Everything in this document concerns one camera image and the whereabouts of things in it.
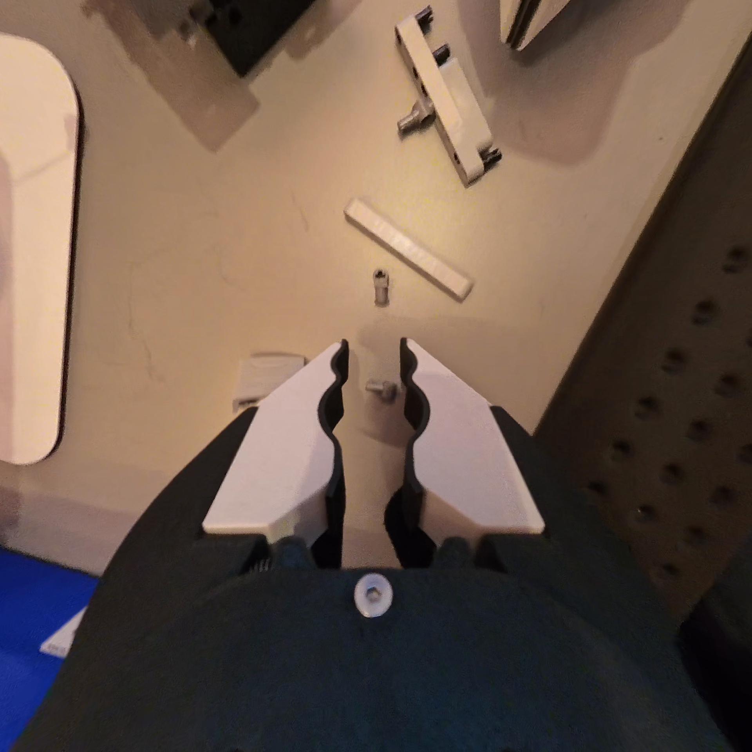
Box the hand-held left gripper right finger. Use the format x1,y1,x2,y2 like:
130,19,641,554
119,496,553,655
385,336,545,567

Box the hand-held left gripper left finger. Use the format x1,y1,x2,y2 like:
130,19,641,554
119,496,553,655
201,338,351,567

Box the short grey beam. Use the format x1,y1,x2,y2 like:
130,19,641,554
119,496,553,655
435,56,495,156

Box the long grey beam with pins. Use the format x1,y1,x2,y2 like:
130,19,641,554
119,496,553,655
394,5,503,190

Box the blue tagged parts bin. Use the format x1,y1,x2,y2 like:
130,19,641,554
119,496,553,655
0,545,102,752

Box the grey orange toy model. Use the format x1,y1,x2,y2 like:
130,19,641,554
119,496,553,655
81,0,319,155

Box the small grey curved panel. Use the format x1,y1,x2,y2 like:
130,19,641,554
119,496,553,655
231,351,307,413

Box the long plain grey beam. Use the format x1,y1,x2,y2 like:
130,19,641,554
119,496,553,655
342,195,475,304

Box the black perforated mat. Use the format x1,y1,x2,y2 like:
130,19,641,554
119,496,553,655
530,38,752,632

